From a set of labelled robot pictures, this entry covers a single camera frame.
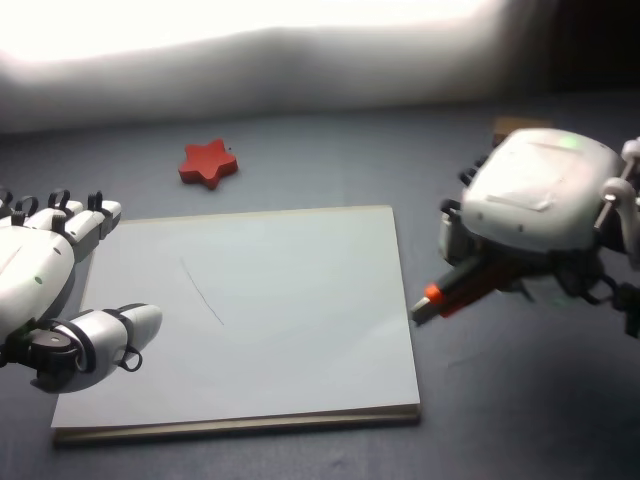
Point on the orange black utility knife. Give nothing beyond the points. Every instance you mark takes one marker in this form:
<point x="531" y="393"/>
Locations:
<point x="465" y="290"/>

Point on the red star block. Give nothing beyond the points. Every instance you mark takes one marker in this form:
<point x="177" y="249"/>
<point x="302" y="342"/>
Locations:
<point x="207" y="162"/>

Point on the white paper pad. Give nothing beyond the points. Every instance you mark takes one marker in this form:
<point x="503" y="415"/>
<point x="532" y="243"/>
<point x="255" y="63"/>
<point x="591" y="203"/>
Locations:
<point x="275" y="310"/>

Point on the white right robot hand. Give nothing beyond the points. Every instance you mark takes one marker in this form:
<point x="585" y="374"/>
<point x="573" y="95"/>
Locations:
<point x="540" y="190"/>

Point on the bright white drape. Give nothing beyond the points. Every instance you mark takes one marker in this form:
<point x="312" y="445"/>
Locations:
<point x="250" y="60"/>

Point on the small brown block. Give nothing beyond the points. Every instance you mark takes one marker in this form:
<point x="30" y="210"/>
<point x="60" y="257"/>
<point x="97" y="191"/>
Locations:
<point x="520" y="124"/>

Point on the grey table cloth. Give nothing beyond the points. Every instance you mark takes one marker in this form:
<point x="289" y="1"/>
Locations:
<point x="500" y="400"/>

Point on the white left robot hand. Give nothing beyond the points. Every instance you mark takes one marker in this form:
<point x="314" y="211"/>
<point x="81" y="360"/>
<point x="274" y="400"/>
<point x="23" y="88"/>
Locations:
<point x="30" y="270"/>

